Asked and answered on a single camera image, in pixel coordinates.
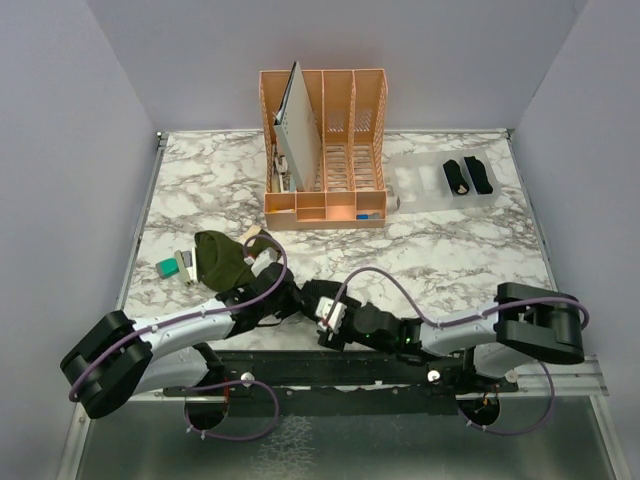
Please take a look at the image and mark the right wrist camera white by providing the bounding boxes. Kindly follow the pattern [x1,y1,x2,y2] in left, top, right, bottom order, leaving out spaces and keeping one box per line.
[315,297,347,332]

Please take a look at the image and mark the black rolled sock left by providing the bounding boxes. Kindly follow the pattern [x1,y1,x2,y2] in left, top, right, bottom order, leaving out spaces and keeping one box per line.
[443,159,470,196]

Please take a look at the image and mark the teal green eraser block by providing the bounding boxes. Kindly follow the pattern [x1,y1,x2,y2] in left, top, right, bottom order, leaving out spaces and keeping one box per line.
[156,257,179,279]

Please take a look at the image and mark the black rolled sock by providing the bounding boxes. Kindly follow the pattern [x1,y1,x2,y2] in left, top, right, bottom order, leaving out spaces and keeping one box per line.
[443,159,470,196]
[464,156,494,195]

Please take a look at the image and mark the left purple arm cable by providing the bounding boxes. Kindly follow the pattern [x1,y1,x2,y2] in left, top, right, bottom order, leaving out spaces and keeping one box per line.
[67,235,289,441]

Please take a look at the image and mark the black rolled sock right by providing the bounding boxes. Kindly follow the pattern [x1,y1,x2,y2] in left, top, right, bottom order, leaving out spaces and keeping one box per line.
[464,156,494,195]

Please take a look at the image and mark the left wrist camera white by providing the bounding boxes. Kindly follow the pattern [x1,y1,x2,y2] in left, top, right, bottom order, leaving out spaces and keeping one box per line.
[245,247,279,277]

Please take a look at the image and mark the peach plastic file organizer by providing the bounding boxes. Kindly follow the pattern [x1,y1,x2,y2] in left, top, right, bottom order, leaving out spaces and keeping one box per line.
[259,68,388,231]

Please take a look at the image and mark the clear plastic compartment tray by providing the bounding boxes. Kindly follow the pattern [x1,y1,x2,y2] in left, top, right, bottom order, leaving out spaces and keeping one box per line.
[385,148,502,214]

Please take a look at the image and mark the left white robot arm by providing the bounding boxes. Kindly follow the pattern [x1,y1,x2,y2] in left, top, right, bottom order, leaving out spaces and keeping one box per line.
[60,262,303,419]

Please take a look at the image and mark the olive green underwear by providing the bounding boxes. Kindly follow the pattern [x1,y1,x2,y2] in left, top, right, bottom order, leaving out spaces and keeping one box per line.
[194,230,255,292]

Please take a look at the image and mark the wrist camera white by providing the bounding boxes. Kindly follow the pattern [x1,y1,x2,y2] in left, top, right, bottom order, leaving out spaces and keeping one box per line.
[245,247,279,277]
[315,297,347,332]

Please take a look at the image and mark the white grey binder folder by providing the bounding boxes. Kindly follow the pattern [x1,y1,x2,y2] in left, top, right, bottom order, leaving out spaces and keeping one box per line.
[273,61,321,191]

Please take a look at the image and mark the black patterned boxer underwear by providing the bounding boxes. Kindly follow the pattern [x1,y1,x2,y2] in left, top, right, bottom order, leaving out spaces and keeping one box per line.
[301,280,362,332]

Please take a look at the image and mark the stationery items in organizer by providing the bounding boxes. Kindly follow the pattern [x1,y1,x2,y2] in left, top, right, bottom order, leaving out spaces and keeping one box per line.
[271,154,292,193]

